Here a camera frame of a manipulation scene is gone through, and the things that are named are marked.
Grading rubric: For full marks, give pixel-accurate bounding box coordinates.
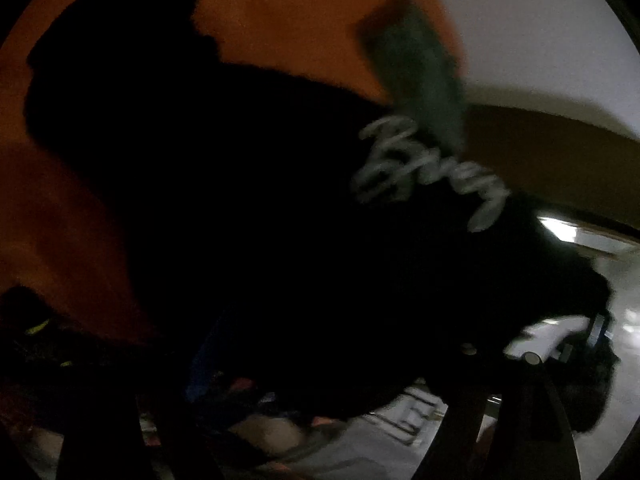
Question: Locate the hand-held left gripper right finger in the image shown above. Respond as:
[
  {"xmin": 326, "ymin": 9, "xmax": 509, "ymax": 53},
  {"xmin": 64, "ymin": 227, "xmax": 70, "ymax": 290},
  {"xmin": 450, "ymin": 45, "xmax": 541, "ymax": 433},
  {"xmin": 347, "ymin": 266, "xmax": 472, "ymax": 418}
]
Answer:
[{"xmin": 441, "ymin": 342, "xmax": 582, "ymax": 480}]

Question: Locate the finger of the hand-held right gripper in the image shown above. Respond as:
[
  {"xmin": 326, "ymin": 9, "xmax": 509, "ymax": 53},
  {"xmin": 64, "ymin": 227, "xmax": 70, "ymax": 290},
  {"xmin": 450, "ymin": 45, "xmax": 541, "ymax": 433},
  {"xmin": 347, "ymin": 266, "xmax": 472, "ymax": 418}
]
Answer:
[{"xmin": 559, "ymin": 310, "xmax": 614, "ymax": 367}]

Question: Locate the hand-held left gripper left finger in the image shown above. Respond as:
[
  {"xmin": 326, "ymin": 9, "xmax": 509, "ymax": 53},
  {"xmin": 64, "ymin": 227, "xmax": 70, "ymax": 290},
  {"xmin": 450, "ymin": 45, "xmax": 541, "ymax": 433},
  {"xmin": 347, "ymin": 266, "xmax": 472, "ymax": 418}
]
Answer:
[{"xmin": 54, "ymin": 352, "xmax": 223, "ymax": 480}]

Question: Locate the black shirt white script print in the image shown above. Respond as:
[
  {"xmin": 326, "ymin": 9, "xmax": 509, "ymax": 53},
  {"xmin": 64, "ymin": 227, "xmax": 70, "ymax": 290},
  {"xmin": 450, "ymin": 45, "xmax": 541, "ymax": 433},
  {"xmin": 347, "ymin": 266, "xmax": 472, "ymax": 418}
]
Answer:
[{"xmin": 24, "ymin": 0, "xmax": 622, "ymax": 433}]

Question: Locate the grey-green folded cloth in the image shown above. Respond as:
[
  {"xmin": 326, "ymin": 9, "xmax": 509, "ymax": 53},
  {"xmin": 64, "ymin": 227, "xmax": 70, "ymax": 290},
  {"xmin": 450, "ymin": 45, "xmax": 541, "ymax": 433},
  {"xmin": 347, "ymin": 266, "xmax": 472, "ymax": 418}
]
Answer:
[{"xmin": 356, "ymin": 0, "xmax": 469, "ymax": 157}]

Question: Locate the brown wooden headboard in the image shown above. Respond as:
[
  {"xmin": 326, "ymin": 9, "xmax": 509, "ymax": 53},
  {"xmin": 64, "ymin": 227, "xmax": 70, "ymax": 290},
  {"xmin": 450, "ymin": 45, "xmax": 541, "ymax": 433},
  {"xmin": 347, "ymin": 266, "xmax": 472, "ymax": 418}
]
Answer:
[{"xmin": 462, "ymin": 104, "xmax": 640, "ymax": 235}]

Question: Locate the orange blanket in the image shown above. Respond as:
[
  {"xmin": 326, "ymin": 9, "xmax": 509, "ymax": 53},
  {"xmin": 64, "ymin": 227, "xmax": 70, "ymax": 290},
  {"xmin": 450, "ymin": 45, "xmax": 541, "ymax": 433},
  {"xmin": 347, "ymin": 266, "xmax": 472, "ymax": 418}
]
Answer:
[{"xmin": 0, "ymin": 0, "xmax": 468, "ymax": 441}]

